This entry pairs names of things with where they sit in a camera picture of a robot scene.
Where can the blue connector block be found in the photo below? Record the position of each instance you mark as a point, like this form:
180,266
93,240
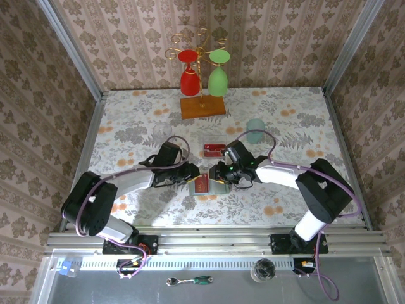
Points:
64,268

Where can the green card holder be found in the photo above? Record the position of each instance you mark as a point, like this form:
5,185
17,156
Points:
221,191

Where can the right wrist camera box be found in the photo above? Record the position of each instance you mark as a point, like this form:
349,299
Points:
239,153

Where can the clear plastic tray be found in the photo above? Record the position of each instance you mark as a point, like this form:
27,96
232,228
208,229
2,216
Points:
215,139

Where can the clear glass jar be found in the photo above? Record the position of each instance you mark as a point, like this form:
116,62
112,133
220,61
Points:
262,270

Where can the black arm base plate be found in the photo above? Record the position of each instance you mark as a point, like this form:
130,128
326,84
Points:
278,245
148,244

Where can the aluminium table side rail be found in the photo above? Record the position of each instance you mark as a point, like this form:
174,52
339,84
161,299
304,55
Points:
92,126
343,142

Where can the clear drinking glass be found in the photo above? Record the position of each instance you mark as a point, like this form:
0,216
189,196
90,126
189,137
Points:
162,131

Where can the red credit card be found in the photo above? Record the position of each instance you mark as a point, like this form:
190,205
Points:
210,154
201,187

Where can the red wine glass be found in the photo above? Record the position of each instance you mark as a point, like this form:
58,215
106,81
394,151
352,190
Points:
189,84

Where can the green wine glass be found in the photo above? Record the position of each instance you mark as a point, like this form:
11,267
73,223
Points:
217,83

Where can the black connector bracket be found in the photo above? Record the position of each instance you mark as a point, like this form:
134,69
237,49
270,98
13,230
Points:
300,264
128,263

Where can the blue translucent cup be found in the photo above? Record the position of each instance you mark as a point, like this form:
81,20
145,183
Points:
255,126

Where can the aluminium corner post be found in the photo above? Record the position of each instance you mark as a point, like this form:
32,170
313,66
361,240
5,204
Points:
74,50
350,47

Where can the grey metal shelf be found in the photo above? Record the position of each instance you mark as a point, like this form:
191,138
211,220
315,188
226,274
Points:
221,293

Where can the aluminium front rail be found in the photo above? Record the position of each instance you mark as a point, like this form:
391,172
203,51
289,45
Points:
215,244

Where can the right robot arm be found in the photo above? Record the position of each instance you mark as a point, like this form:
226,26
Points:
278,174

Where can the clear plastic connector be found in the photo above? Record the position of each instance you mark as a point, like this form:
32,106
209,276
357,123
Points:
73,272

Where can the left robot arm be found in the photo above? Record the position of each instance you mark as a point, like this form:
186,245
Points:
133,182

